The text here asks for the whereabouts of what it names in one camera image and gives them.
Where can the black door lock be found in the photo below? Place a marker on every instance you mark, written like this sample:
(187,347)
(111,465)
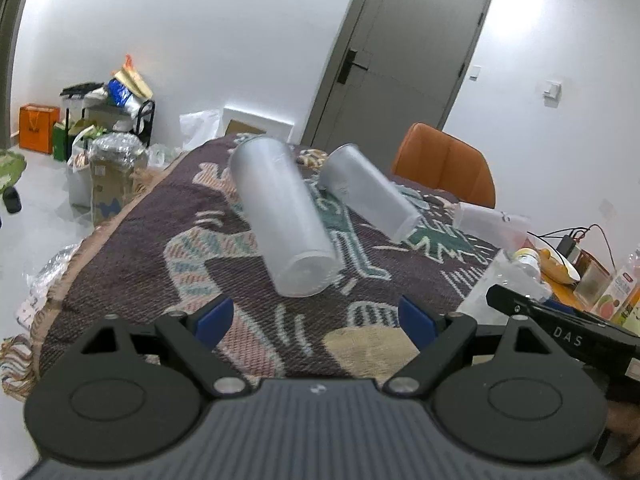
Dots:
(350,65)

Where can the clear glass container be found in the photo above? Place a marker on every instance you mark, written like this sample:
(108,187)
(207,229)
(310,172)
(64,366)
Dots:
(592,282)

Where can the black slipper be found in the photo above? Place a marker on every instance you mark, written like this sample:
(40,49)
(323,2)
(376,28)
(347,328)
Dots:
(12,200)

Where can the small white wall switch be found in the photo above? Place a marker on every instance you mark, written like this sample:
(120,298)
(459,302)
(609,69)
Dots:
(475,72)

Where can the grey door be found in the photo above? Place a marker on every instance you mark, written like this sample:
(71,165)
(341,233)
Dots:
(400,60)

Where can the black storage rack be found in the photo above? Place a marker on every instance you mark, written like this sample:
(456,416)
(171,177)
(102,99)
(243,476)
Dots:
(142,122)

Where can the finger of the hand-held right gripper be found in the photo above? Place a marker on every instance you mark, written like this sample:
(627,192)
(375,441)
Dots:
(507,300)

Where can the clear bags on floor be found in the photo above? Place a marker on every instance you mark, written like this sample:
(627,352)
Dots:
(45,280)

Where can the plastic-wrapped cardboard box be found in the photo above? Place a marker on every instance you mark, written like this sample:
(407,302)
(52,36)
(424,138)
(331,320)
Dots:
(112,180)

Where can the juice bottle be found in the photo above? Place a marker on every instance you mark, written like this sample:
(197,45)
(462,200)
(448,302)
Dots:
(622,297)

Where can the blue and white bag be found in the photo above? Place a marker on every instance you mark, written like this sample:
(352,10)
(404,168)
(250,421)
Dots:
(119,92)

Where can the orange paper bag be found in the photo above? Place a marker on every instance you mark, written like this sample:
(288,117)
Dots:
(37,127)

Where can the white light switch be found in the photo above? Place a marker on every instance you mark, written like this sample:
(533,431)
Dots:
(552,90)

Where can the green box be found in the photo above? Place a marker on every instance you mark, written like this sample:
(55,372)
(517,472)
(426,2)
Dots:
(61,141)

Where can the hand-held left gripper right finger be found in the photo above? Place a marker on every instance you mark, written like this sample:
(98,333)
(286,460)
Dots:
(416,321)

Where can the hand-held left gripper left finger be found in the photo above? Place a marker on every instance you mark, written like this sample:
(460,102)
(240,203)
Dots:
(216,319)

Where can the orange chair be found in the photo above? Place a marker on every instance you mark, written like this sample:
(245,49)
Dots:
(440,160)

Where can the green cloth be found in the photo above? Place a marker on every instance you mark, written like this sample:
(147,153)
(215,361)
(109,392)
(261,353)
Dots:
(10,167)

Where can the clear plastic bottle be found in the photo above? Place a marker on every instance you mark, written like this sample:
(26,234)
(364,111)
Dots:
(502,282)

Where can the printed blanket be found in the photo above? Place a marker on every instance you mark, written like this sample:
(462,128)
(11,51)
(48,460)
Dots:
(150,240)

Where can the black charger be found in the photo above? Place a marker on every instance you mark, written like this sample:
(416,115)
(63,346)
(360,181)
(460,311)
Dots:
(569,245)

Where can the plate with yellow food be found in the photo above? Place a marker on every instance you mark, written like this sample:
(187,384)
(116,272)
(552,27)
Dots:
(557,266)

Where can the frosted plastic cup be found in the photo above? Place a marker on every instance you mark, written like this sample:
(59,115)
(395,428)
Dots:
(285,210)
(365,190)

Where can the crumpled white plastic bag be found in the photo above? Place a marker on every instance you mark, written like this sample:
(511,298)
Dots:
(492,220)

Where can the yellow paper bag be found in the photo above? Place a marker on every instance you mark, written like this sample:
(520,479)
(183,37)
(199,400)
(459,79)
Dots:
(134,79)

